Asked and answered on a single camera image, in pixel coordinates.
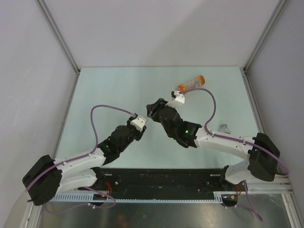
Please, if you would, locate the blue label water bottle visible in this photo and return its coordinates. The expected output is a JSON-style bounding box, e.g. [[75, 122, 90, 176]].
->
[[218, 123, 231, 134]]

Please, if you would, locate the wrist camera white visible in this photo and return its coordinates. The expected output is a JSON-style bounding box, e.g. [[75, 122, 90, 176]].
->
[[130, 115, 147, 132], [166, 91, 185, 108]]

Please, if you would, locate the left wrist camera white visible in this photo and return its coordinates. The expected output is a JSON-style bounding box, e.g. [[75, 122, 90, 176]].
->
[[130, 115, 147, 132]]

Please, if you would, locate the grey slotted cable duct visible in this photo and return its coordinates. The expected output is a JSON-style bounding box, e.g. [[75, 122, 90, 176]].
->
[[51, 191, 236, 204]]

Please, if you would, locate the orange label bottle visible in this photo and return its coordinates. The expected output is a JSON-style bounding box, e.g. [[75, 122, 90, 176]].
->
[[177, 76, 205, 92]]

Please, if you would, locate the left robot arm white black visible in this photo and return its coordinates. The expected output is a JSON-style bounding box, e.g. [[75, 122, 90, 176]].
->
[[22, 115, 147, 206]]

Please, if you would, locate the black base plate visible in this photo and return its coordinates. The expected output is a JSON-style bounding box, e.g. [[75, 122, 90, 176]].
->
[[91, 168, 245, 197]]

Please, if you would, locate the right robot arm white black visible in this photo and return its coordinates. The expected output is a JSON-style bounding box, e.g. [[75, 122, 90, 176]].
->
[[146, 98, 280, 190]]

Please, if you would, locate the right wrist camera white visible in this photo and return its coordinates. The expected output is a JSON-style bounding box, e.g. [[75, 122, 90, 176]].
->
[[166, 91, 185, 108]]

